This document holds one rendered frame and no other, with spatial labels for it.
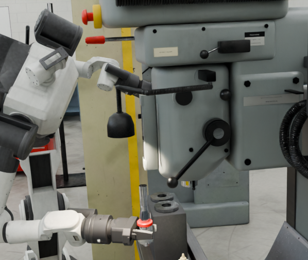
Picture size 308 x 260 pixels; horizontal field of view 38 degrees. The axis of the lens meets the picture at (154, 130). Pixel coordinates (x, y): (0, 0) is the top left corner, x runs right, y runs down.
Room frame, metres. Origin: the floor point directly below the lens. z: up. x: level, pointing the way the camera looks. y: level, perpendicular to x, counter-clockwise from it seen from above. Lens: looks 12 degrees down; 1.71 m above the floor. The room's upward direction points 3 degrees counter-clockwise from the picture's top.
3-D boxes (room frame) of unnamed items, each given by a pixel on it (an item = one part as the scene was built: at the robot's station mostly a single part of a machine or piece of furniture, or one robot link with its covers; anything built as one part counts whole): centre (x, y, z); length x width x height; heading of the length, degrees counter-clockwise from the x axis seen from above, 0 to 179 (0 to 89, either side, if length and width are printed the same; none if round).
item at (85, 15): (1.19, 0.16, 1.76); 0.04 x 0.03 x 0.04; 8
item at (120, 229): (1.28, 0.13, 1.13); 0.13 x 0.12 x 0.10; 168
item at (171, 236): (1.58, -0.02, 1.00); 0.22 x 0.12 x 0.20; 8
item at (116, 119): (1.15, 0.09, 1.48); 0.07 x 0.07 x 0.06
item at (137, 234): (1.23, 0.05, 1.13); 0.06 x 0.02 x 0.03; 78
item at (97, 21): (1.19, 0.13, 1.76); 0.06 x 0.02 x 0.06; 8
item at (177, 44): (1.23, -0.14, 1.68); 0.34 x 0.24 x 0.10; 98
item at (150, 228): (1.26, 0.04, 1.13); 0.05 x 0.05 x 0.06
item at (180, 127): (1.23, -0.10, 1.47); 0.21 x 0.19 x 0.32; 8
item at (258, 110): (1.25, -0.29, 1.47); 0.24 x 0.19 x 0.26; 8
